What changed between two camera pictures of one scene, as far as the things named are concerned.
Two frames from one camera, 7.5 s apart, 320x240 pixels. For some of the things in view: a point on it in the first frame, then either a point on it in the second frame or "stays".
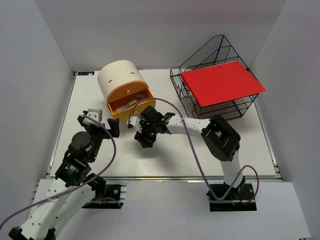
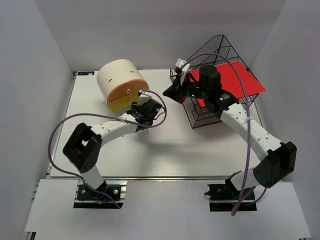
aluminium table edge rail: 184,178 stays
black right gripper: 141,137 to 175,91
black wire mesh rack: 219,52 stays
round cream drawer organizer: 121,83 stays
